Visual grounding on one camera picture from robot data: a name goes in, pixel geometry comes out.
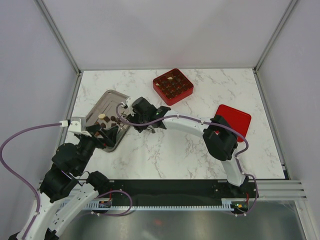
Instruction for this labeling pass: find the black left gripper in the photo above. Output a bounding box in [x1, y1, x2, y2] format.
[76, 123, 119, 174]

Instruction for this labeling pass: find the stainless steel tray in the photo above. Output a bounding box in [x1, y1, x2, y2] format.
[85, 90, 130, 152]

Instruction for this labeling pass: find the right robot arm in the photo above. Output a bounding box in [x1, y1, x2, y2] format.
[125, 97, 249, 198]

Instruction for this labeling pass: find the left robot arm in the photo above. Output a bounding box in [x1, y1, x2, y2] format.
[0, 120, 124, 240]

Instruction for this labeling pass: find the round white chocolate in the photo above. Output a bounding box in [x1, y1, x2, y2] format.
[98, 113, 106, 119]

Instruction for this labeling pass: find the red chocolate box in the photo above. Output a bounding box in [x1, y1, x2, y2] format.
[152, 68, 194, 106]

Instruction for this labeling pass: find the red box lid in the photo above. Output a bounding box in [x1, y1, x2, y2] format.
[216, 104, 252, 137]

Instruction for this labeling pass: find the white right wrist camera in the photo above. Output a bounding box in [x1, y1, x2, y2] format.
[120, 97, 134, 112]

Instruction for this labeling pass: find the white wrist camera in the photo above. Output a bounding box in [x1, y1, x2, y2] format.
[59, 117, 92, 137]
[120, 97, 134, 112]

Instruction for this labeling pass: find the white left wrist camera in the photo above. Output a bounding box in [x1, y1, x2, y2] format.
[59, 117, 92, 137]

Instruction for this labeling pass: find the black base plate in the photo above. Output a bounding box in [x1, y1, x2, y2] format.
[104, 179, 259, 206]

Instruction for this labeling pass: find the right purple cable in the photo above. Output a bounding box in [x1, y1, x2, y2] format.
[116, 101, 258, 218]

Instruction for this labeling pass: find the purple cable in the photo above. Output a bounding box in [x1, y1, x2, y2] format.
[0, 122, 62, 238]
[116, 101, 258, 218]

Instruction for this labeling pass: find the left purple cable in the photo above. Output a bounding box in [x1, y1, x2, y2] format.
[0, 122, 62, 238]

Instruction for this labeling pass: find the white cable duct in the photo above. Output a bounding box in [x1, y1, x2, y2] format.
[42, 197, 251, 213]

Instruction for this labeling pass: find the aluminium frame rail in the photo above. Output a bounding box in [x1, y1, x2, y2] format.
[257, 179, 307, 201]

